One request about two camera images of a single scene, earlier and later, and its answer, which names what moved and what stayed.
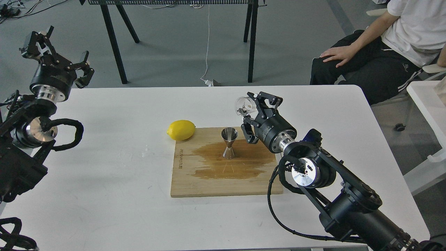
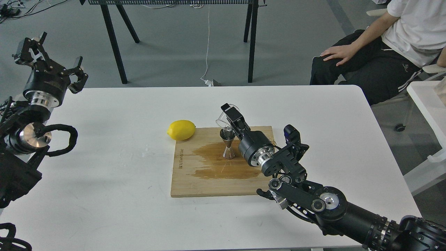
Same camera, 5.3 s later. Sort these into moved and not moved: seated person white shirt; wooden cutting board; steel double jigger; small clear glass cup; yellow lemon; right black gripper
Moved: small clear glass cup; right black gripper
Not moved: wooden cutting board; yellow lemon; seated person white shirt; steel double jigger
